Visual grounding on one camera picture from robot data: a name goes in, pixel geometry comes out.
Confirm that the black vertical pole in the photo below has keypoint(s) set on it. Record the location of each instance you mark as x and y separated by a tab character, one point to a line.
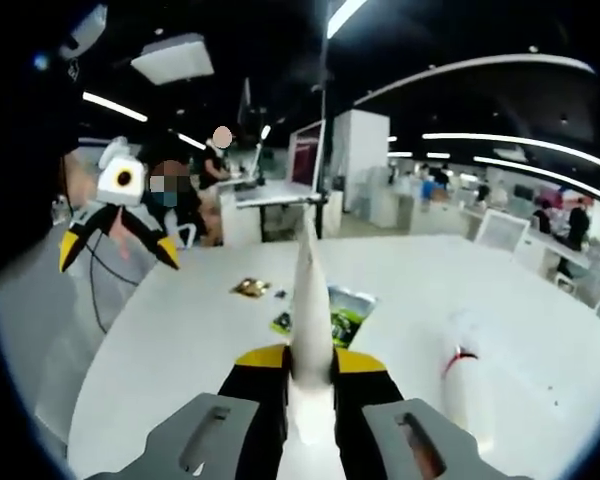
324	125

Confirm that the worn chest device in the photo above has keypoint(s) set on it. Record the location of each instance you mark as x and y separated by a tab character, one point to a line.
87	25

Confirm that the white ceiling air vent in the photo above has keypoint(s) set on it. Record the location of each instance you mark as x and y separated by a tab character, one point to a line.
172	57

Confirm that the white plastic chair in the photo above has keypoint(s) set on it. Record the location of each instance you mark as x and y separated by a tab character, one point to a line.
187	235

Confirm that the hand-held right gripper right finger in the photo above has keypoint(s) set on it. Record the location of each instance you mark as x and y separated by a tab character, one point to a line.
365	390

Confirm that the white tilting laptop desk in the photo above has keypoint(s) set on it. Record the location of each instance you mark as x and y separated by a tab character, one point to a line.
270	197

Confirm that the green black skincare sachet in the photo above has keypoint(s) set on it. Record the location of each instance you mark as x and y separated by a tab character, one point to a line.
350	315

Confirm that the white skincare bottle clear cap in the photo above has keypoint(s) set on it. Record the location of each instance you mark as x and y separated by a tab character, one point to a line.
467	400

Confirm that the white office chair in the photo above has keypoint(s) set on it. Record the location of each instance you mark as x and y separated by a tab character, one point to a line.
505	232

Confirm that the gold skincare sachet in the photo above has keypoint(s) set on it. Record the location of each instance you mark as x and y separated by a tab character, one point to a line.
250	287

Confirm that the long ceiling light strip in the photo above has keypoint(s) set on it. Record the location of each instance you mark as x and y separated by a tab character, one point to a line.
530	169
345	17
505	138

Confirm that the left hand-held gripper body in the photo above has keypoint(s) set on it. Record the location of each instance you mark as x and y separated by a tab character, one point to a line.
122	182

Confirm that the white skincare tube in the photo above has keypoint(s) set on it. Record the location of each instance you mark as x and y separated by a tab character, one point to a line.
310	310

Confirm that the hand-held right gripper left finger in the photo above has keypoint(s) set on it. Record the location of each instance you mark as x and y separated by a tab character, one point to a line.
260	380

